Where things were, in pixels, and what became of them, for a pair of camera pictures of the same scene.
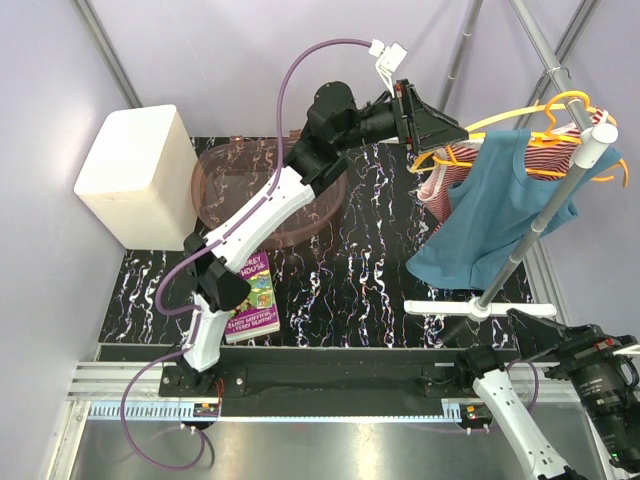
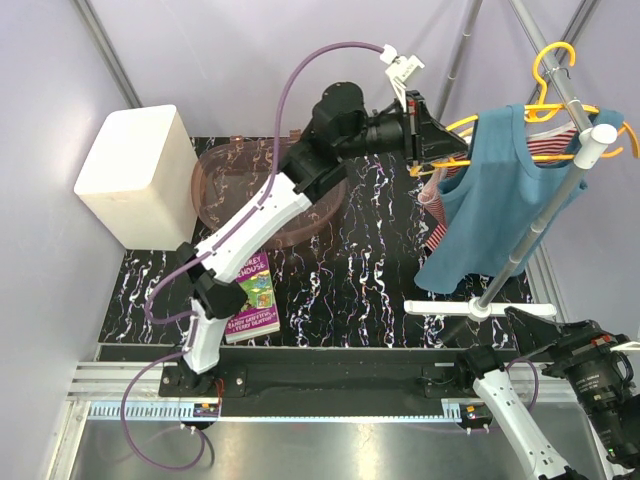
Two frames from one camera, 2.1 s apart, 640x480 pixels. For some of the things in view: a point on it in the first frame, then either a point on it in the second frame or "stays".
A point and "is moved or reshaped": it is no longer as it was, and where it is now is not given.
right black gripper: x=537 y=336 stays
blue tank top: x=489 y=216 is moved or reshaped
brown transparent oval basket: x=229 y=174 stays
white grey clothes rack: x=593 y=137 stays
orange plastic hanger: x=445 y=156 to x=542 y=111
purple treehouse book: x=258 y=314 stays
